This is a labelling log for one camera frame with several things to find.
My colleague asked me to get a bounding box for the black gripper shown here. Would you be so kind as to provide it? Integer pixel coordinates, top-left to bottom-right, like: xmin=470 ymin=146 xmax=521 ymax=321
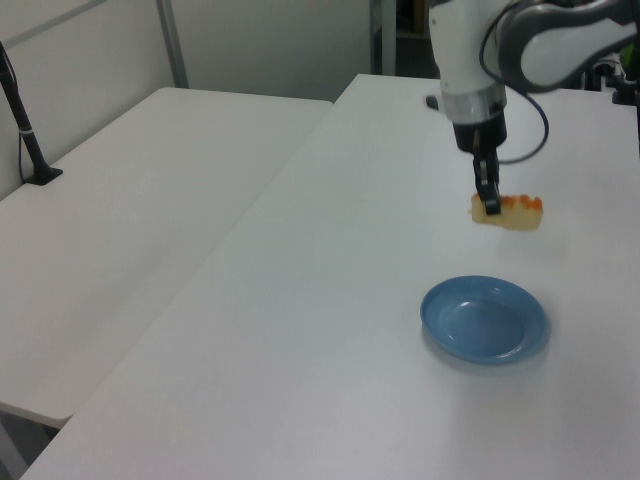
xmin=451 ymin=114 xmax=509 ymax=217

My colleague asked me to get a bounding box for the bread with orange topping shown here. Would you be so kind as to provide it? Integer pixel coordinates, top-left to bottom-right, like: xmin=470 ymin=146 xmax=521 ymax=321
xmin=468 ymin=192 xmax=546 ymax=233

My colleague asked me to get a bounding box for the blue plate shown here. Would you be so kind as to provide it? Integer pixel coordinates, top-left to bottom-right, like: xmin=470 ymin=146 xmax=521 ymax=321
xmin=419 ymin=274 xmax=549 ymax=368

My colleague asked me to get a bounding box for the black equipment with green part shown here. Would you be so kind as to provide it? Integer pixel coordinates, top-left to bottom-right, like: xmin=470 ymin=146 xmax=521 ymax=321
xmin=582 ymin=38 xmax=640 ymax=107

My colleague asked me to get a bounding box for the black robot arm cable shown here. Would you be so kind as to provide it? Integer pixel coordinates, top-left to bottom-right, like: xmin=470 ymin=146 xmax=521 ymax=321
xmin=478 ymin=0 xmax=551 ymax=166

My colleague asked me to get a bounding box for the dark metal door frame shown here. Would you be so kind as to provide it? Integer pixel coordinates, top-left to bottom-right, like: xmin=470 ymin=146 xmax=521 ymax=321
xmin=371 ymin=0 xmax=398 ymax=77

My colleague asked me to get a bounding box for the grey metal partition post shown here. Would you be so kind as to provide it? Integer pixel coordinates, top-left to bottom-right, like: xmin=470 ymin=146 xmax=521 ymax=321
xmin=155 ymin=0 xmax=191 ymax=91

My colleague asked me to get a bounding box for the black camera stand pole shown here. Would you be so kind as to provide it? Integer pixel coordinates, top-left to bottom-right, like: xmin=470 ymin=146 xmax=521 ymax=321
xmin=0 ymin=39 xmax=65 ymax=188

